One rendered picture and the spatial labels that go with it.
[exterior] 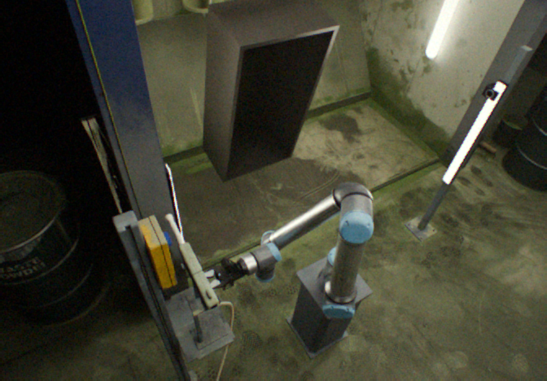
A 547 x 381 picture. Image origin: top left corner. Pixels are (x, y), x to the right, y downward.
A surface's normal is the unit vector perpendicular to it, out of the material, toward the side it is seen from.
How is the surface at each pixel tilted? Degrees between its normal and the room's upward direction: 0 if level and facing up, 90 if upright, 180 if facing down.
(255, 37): 12
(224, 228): 0
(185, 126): 57
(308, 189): 0
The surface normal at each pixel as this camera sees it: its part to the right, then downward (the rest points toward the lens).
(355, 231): -0.16, 0.62
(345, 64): 0.47, 0.18
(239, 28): 0.18, -0.54
